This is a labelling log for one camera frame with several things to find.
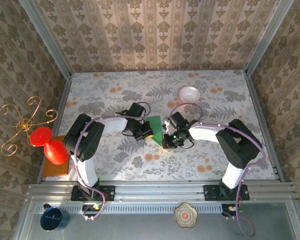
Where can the ornate patterned flower dish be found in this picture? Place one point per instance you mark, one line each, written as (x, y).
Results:
(185, 215)

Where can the white bowl with orange outside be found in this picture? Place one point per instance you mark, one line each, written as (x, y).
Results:
(189, 94)

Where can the grey metal shelf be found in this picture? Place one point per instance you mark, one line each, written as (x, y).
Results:
(140, 227)

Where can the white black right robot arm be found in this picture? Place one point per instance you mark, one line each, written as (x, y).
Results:
(237, 145)

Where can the dark blue mug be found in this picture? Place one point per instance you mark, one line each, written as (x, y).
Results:
(51, 218)

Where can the orange wooden board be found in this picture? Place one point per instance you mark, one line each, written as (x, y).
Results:
(55, 170)

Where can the floral patterned table cover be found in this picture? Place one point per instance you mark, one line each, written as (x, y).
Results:
(165, 162)

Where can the aluminium frame cross rail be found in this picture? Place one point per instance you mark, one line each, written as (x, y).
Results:
(160, 190)

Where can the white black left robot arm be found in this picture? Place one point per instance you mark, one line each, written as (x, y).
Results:
(83, 140)

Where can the green cloth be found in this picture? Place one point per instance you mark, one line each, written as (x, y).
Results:
(157, 127)

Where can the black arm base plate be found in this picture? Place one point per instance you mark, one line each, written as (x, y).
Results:
(211, 192)
(107, 193)

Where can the aluminium frame corner post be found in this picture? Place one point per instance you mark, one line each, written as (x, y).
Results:
(267, 37)
(46, 37)

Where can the red plastic goblet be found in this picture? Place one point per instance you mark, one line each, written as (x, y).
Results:
(56, 152)

